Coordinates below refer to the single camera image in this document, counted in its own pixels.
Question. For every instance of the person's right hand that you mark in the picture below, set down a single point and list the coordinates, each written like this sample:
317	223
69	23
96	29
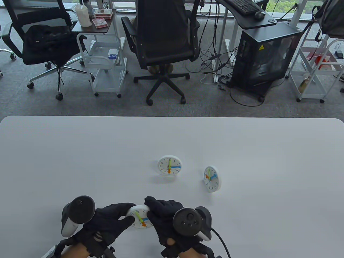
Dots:
161	215

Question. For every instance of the person's left hand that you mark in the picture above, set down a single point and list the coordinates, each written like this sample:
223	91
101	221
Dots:
107	220

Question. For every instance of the white teaching clock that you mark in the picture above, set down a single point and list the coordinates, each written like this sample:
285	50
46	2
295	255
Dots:
164	168
141	225
212	185

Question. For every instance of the person's left forearm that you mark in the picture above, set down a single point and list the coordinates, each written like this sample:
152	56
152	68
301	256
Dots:
75	251

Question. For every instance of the person's right forearm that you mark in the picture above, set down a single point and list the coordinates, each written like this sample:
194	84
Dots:
192	254

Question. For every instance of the black white handheld controller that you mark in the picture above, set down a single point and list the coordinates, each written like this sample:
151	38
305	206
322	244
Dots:
188	220
78	209

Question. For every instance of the white cart with dark top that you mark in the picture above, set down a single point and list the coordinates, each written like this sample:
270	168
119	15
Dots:
106	80

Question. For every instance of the blue white small box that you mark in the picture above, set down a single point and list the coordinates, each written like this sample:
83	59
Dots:
112	56

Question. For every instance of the black high-back office chair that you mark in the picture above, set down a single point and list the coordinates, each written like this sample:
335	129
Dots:
161	27

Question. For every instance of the black bag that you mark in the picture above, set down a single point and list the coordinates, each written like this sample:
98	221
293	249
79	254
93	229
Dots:
48	40

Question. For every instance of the yellowish bottle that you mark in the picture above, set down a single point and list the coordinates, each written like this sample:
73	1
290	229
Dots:
303	84

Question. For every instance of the black computer tower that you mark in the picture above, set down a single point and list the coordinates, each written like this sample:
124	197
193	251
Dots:
268	53

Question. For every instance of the red card box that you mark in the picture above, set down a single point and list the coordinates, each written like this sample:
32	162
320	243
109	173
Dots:
100	23

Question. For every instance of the translucent white container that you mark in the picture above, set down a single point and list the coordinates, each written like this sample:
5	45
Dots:
83	17

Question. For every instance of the red patterned box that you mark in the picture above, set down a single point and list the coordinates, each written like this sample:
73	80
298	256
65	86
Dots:
103	12

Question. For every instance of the black desk with white legs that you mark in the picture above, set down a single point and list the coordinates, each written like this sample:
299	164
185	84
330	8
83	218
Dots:
252	22

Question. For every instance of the dark bottle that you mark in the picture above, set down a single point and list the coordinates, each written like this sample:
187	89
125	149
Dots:
88	6

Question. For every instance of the black mesh office chair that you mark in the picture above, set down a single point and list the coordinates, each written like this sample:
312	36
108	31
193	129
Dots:
37	16

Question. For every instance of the black computer mouse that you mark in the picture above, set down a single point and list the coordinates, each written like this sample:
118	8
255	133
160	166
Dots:
259	15

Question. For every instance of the orange item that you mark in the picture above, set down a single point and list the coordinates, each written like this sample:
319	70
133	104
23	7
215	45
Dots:
322	59

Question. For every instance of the black keyboard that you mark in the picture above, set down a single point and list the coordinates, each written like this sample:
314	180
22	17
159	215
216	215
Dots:
243	6

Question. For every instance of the small black device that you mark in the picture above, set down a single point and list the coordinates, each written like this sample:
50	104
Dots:
339	54

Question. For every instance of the white desk leg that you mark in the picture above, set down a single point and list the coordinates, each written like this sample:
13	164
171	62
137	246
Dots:
297	13

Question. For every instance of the grey backpack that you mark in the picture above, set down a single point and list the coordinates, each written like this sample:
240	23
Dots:
333	18

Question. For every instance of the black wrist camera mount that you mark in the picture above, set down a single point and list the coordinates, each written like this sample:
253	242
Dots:
168	252
100	248

